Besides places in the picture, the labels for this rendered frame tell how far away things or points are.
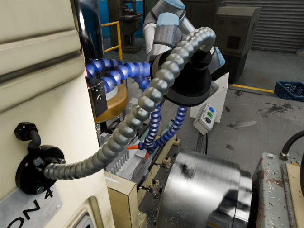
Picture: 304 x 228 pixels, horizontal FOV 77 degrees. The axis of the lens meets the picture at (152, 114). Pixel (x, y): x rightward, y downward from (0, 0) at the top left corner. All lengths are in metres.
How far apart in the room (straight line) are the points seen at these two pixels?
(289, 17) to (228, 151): 6.41
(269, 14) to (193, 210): 6.99
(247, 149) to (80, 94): 1.09
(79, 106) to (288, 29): 7.26
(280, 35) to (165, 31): 6.77
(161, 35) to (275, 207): 0.56
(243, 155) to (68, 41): 1.08
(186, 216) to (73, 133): 0.37
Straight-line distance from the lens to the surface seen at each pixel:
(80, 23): 0.41
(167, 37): 0.68
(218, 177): 0.51
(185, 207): 0.50
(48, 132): 0.18
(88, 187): 0.26
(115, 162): 0.59
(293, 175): 0.58
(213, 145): 1.17
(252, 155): 1.18
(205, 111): 0.91
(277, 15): 7.28
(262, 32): 7.31
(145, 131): 1.02
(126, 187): 0.49
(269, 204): 0.51
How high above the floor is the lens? 1.54
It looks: 32 degrees down
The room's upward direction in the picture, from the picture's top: straight up
